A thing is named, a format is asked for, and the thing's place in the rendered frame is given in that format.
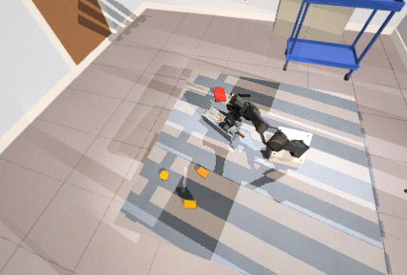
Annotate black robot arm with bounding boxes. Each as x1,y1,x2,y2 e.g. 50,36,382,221
226,94,310,159

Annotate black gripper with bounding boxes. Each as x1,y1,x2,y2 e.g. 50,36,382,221
224,108,242,128

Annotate red rectangular block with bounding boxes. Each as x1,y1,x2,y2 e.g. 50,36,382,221
214,88,226,103

